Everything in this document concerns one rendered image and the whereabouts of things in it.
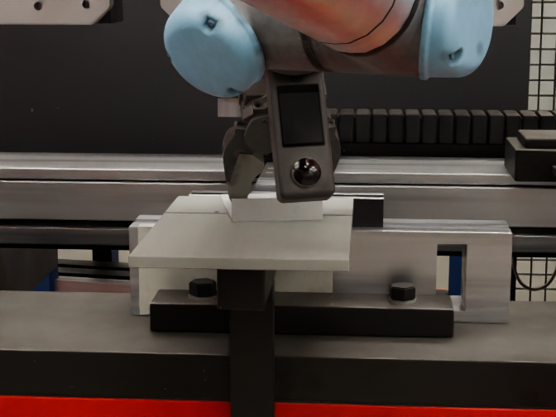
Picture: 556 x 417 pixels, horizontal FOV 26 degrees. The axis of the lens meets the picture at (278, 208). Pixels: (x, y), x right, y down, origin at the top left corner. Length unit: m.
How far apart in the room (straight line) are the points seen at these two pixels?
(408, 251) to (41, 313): 0.39
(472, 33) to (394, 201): 0.72
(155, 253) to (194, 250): 0.03
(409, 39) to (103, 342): 0.54
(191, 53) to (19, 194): 0.73
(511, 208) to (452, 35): 0.75
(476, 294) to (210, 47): 0.52
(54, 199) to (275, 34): 0.76
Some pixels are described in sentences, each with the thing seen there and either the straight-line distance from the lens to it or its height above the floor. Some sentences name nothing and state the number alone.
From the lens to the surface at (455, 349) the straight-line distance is 1.16.
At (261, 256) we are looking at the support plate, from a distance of 0.98.
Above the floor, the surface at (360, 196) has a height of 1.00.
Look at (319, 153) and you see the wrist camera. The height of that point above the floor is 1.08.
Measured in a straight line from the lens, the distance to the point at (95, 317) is 1.27.
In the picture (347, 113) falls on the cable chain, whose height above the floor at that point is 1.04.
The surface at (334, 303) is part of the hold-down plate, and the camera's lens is 1.19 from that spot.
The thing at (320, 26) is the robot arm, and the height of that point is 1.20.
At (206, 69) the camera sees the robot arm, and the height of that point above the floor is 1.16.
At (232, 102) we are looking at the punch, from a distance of 1.24.
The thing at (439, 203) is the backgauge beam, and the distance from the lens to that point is 1.48.
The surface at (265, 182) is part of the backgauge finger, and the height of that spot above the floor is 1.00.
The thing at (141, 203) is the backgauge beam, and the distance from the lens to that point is 1.50.
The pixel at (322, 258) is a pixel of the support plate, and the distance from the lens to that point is 0.97.
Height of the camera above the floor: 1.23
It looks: 11 degrees down
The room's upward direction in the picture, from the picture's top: straight up
